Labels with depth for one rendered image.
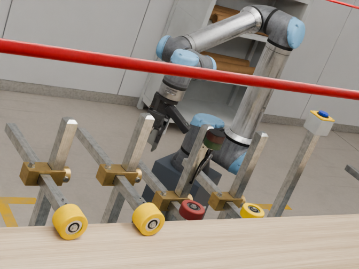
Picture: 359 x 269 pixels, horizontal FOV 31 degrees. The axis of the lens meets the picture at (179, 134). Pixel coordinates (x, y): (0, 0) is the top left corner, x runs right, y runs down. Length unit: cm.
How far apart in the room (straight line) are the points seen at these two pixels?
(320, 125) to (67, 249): 111
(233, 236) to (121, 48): 309
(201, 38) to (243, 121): 53
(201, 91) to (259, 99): 268
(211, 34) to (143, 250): 102
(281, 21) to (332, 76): 361
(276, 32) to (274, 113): 338
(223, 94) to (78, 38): 147
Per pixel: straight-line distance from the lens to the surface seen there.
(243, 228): 212
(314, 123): 242
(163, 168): 301
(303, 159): 248
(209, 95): 552
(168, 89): 222
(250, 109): 281
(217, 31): 254
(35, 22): 463
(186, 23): 480
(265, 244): 209
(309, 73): 610
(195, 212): 207
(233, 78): 45
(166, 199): 216
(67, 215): 170
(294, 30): 271
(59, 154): 186
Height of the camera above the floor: 187
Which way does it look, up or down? 22 degrees down
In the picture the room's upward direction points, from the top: 22 degrees clockwise
